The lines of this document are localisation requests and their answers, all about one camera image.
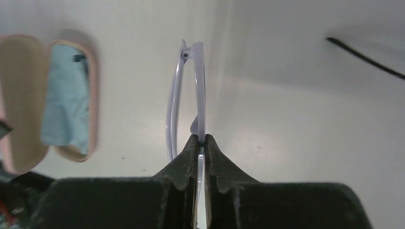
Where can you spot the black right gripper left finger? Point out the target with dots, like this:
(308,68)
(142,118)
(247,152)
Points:
(166,200)

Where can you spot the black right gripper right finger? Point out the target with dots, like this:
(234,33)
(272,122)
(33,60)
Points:
(235,200)

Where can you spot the light blue cloth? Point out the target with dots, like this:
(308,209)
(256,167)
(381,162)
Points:
(66,114)

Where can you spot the pink glasses case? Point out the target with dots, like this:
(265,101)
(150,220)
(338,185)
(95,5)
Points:
(24,68)

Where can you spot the black sunglasses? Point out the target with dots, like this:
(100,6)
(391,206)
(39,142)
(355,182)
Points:
(339,43)

